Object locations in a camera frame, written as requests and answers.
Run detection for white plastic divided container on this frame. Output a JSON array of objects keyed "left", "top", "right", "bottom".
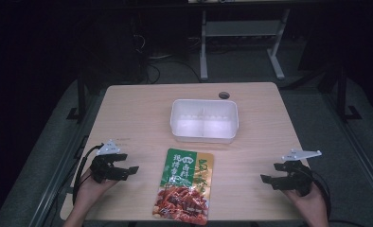
[{"left": 169, "top": 98, "right": 240, "bottom": 145}]

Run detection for grey metal rail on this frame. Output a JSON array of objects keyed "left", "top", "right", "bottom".
[
  {"left": 27, "top": 91, "right": 108, "bottom": 227},
  {"left": 320, "top": 93, "right": 373, "bottom": 204}
]

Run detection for person's left hand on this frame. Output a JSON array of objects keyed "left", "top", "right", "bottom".
[{"left": 75, "top": 169, "right": 119, "bottom": 213}]

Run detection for person's right hand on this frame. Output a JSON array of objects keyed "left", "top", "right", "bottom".
[{"left": 283, "top": 182, "right": 329, "bottom": 218}]

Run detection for green and red snack packet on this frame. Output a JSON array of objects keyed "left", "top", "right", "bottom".
[{"left": 151, "top": 148, "right": 215, "bottom": 226}]

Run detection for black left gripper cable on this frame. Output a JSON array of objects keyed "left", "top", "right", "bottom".
[{"left": 71, "top": 143, "right": 104, "bottom": 206}]

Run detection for white metal desk frame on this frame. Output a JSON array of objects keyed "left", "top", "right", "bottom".
[{"left": 199, "top": 9, "right": 292, "bottom": 81}]

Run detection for black floor cables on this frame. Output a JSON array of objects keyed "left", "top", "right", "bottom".
[{"left": 133, "top": 32, "right": 204, "bottom": 85}]

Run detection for black metal stand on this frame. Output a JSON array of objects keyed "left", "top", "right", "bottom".
[
  {"left": 65, "top": 70, "right": 92, "bottom": 124},
  {"left": 331, "top": 62, "right": 364, "bottom": 122}
]

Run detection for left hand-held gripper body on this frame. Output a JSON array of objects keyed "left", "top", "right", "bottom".
[{"left": 89, "top": 139, "right": 123, "bottom": 184}]

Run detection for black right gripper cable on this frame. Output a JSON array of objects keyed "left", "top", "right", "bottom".
[{"left": 301, "top": 166, "right": 332, "bottom": 221}]

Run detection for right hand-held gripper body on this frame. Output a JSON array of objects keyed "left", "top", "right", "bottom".
[{"left": 280, "top": 148, "right": 313, "bottom": 197}]

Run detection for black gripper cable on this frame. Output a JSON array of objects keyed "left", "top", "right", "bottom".
[
  {"left": 71, "top": 143, "right": 104, "bottom": 206},
  {"left": 301, "top": 166, "right": 332, "bottom": 221}
]

